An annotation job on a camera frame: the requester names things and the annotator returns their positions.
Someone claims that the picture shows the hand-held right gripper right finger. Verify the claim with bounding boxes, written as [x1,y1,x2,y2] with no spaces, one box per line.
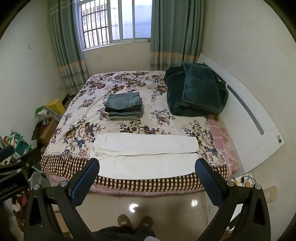
[195,158,271,241]

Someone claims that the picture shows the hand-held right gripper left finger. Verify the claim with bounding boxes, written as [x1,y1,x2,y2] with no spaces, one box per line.
[23,158,100,241]

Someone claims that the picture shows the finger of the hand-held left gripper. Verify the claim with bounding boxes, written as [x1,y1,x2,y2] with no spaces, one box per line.
[0,146,43,173]

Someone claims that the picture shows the white pants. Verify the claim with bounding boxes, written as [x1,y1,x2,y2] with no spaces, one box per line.
[92,133,201,180]

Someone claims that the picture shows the clear plastic container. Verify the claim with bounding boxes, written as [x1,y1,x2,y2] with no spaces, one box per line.
[30,171,43,186]

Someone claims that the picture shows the brown cardboard box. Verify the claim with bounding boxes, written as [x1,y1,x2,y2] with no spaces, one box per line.
[38,119,58,145]

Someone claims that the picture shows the green plastic bag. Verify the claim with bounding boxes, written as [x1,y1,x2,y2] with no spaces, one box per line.
[35,105,50,121]

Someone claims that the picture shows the brown slipper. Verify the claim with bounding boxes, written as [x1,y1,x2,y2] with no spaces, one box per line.
[139,215,153,229]
[117,214,132,229]

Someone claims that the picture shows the white headboard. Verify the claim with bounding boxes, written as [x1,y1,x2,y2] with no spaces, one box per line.
[196,53,285,174]

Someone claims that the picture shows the yellow box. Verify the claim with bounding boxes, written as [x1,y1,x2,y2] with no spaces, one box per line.
[47,99,66,115]

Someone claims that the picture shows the person's dark trousers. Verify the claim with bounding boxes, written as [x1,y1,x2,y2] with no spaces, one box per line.
[92,225,156,241]

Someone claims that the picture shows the clear plastic cup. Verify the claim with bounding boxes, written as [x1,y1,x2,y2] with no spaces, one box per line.
[264,185,277,202]

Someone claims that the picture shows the floral bed blanket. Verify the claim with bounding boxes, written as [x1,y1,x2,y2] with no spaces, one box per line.
[40,71,229,186]

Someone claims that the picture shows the stack of folded jeans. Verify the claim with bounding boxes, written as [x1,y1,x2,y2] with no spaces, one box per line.
[103,92,143,121]

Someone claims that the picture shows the dark green cushion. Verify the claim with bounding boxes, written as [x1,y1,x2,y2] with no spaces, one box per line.
[164,61,229,117]

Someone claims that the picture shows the green striped curtain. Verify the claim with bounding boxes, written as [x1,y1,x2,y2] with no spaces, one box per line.
[48,0,90,96]
[150,0,205,72]

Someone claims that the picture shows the barred window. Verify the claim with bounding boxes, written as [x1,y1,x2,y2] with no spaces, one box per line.
[72,0,153,50]

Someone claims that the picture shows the black cable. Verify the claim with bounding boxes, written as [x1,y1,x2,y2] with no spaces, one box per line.
[240,176,255,188]

